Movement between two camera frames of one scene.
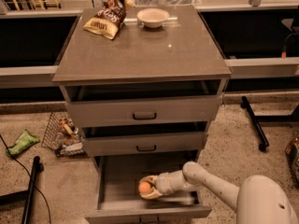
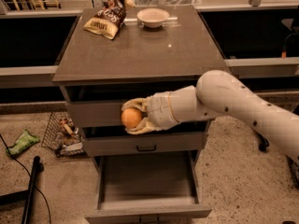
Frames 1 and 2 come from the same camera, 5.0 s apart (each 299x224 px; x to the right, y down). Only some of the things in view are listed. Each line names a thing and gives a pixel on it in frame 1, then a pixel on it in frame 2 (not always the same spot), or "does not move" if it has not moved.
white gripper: [163, 183] → [158, 110]
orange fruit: [144, 187] → [131, 118]
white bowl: [152, 18] does not move
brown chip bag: [111, 16] does not move
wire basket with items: [62, 137] does not move
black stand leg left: [25, 197] does not move
